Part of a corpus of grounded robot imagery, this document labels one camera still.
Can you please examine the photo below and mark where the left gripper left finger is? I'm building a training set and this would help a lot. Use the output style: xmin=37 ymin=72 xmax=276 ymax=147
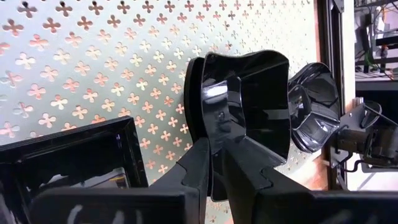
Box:
xmin=29 ymin=136 xmax=211 ymax=224

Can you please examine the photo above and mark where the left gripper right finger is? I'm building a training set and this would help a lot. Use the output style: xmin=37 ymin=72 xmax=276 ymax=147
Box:
xmin=222 ymin=136 xmax=398 ymax=224

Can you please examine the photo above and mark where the small black rectangular dish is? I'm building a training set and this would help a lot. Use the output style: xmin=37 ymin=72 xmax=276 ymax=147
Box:
xmin=0 ymin=116 xmax=149 ymax=224

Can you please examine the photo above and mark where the storage shelving with items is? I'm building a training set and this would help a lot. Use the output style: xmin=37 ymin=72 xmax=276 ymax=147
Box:
xmin=354 ymin=0 xmax=398 ymax=91

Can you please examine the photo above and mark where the black round glossy bowl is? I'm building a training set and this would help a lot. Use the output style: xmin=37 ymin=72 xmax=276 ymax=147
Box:
xmin=287 ymin=62 xmax=341 ymax=154

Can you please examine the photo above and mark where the black square bowl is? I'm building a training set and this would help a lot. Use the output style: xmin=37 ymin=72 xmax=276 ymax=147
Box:
xmin=183 ymin=49 xmax=292 ymax=202

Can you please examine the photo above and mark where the mint green perforated shelf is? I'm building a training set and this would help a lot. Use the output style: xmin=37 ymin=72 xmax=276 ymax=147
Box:
xmin=0 ymin=0 xmax=321 ymax=224

